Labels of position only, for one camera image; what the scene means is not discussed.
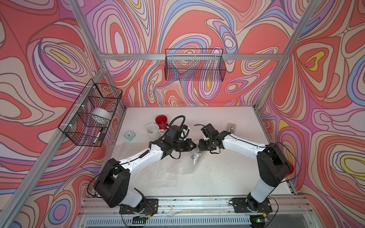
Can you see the black wire basket wall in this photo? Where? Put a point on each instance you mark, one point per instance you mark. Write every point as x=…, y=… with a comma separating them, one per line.
x=194, y=64
x=90, y=117

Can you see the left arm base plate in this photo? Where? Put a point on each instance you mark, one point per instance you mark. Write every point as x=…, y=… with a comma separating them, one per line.
x=147, y=207

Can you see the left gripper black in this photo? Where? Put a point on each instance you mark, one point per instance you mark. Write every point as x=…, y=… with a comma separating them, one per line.
x=188, y=141

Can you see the clear bubble wrap sheet top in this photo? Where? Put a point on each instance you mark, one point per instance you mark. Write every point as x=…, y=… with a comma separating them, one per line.
x=177, y=164

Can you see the clear bubble wrap sheet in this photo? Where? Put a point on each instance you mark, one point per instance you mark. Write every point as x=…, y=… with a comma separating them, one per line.
x=152, y=179
x=177, y=164

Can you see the clear bubble wrap sheet lower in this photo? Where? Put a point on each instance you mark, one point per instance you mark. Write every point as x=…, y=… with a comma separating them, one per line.
x=152, y=179

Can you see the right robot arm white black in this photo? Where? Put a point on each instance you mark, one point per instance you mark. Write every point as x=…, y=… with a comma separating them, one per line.
x=272, y=164

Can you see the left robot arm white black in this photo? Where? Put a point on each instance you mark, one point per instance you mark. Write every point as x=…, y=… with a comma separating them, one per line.
x=112, y=184

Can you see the small teal alarm clock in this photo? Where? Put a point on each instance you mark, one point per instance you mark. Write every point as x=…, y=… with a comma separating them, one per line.
x=129, y=135

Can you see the white ceramic mug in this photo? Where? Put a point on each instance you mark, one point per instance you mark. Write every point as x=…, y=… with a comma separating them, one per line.
x=153, y=131

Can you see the black wire basket back wall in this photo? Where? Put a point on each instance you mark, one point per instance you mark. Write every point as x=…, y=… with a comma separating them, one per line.
x=194, y=64

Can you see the aluminium front rail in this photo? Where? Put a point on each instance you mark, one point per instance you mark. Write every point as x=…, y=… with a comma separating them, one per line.
x=204, y=205

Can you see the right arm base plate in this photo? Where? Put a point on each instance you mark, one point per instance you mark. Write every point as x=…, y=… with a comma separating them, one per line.
x=249, y=205

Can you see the grey tape dispenser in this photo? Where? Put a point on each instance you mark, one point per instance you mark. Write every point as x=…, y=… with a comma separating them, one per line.
x=231, y=128

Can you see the red ceramic mug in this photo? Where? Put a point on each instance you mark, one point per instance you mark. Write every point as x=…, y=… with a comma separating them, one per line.
x=162, y=122

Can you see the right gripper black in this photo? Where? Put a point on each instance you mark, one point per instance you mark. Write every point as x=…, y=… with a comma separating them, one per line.
x=201, y=144

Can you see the white tape roll in basket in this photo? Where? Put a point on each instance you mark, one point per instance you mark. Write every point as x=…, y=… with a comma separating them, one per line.
x=101, y=116

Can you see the black wire basket left wall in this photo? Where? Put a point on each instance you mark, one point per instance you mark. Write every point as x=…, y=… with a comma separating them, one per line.
x=90, y=117

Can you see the marker in wire basket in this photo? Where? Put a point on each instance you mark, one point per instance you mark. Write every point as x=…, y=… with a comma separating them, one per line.
x=97, y=138

